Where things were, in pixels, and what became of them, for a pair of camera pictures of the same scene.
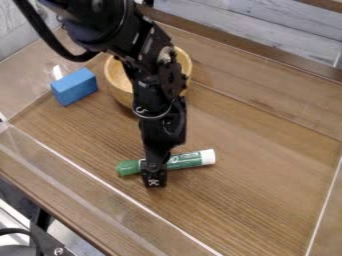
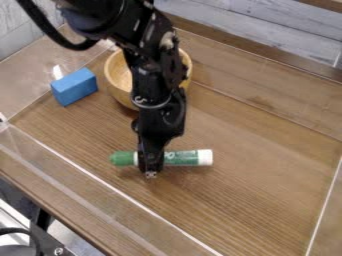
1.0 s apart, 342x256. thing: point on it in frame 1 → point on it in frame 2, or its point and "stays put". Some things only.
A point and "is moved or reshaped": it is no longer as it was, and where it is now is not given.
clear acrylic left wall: (30, 71) stays put
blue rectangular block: (75, 87) stays put
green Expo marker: (180, 160) is moved or reshaped
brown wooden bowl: (122, 81) stays put
